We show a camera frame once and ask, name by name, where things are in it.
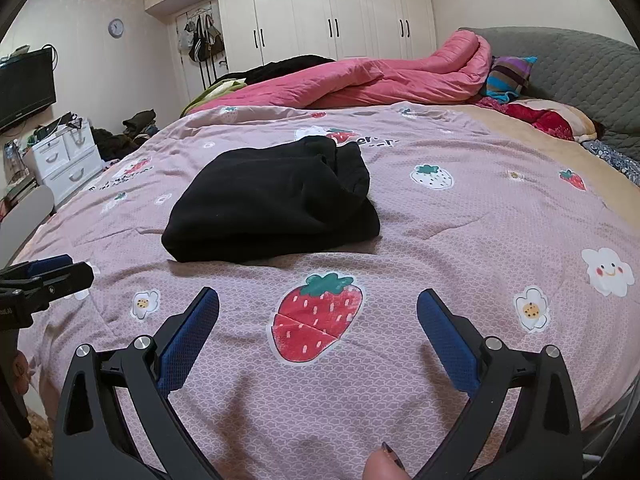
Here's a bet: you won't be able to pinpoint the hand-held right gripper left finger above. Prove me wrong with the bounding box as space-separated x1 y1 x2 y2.
52 287 221 480

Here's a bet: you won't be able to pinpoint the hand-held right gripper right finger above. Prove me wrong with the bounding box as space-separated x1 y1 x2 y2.
416 289 585 480

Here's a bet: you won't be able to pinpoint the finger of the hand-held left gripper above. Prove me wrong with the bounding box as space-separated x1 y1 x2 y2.
0 254 73 286
30 261 95 311

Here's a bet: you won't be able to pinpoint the black sweater with orange cuffs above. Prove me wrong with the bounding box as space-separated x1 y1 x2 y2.
161 136 382 264

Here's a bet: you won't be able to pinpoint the pile of dark clothes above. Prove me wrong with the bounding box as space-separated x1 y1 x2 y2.
92 108 161 161

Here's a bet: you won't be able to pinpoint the black clothes heap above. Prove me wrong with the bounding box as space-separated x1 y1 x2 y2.
220 55 336 86

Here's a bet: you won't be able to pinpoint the person's left hand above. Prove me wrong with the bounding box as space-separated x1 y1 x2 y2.
11 350 36 396

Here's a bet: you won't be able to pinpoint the person's right hand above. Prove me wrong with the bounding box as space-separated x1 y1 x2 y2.
362 442 411 480

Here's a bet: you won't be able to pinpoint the grey oval board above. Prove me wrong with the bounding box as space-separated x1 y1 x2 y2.
0 185 55 266

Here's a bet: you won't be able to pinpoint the pink strawberry print quilt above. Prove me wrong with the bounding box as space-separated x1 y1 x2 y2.
15 101 640 480

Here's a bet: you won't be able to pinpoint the white drawer cabinet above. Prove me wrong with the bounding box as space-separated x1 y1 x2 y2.
22 117 103 206

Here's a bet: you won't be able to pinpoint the black television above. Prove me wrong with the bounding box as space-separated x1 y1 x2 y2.
0 46 57 133

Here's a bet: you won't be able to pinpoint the beige bed sheet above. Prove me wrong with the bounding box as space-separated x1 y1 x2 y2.
450 104 640 211

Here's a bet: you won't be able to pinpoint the green cloth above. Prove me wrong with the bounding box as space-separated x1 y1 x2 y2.
180 79 248 118

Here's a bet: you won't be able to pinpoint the red patterned blanket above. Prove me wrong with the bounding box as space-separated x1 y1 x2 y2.
477 97 601 143

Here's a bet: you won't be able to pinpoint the blue patterned pillow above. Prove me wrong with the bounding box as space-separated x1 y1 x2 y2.
582 139 640 186

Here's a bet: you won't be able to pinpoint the pink comforter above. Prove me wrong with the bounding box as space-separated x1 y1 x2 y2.
187 30 493 111

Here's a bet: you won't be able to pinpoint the hanging bags on hooks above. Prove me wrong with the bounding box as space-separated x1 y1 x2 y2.
178 14 226 63

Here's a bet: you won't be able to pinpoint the striped pillow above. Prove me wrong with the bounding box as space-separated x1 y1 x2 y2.
482 55 538 106

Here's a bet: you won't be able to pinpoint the grey quilted headboard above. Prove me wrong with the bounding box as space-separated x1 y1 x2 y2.
457 26 640 148

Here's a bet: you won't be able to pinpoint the white wardrobe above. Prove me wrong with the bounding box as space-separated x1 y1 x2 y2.
144 0 438 73

